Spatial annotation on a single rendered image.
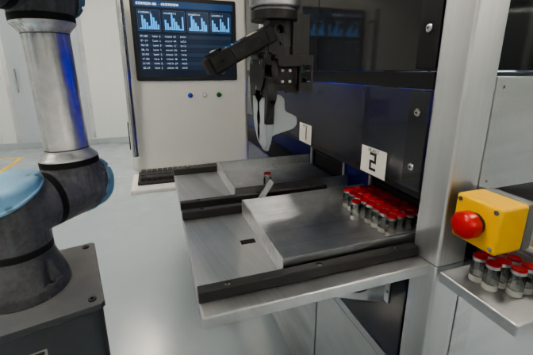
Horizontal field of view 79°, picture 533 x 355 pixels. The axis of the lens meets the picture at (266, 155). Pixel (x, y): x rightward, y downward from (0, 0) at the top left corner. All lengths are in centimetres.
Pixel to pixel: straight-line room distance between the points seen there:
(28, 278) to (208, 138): 88
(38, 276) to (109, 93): 532
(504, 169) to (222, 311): 52
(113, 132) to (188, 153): 468
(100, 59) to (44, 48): 521
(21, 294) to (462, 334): 83
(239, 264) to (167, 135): 90
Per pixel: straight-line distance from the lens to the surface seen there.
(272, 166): 114
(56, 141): 79
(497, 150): 65
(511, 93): 65
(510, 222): 56
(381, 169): 71
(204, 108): 140
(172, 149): 142
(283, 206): 81
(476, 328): 84
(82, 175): 79
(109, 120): 604
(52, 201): 75
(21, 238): 74
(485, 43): 59
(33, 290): 77
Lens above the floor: 121
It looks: 15 degrees down
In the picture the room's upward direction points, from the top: straight up
